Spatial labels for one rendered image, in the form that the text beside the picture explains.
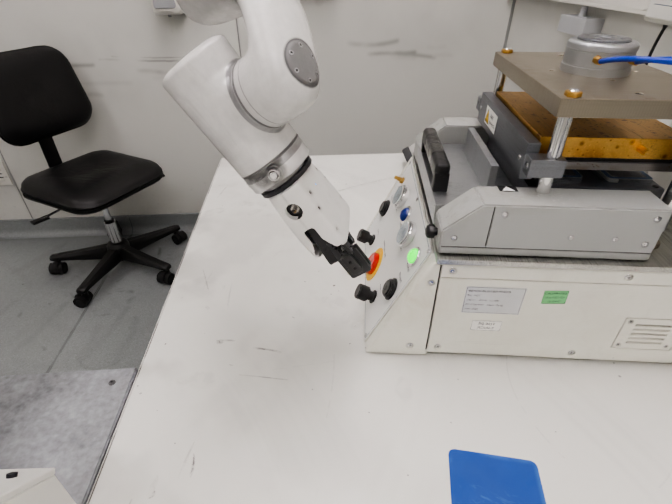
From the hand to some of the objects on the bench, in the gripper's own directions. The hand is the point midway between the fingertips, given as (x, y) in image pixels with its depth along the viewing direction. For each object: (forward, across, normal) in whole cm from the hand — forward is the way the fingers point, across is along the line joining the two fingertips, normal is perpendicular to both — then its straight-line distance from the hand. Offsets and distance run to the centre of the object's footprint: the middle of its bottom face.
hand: (354, 261), depth 58 cm
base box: (+28, -10, +16) cm, 34 cm away
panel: (+11, -12, -6) cm, 18 cm away
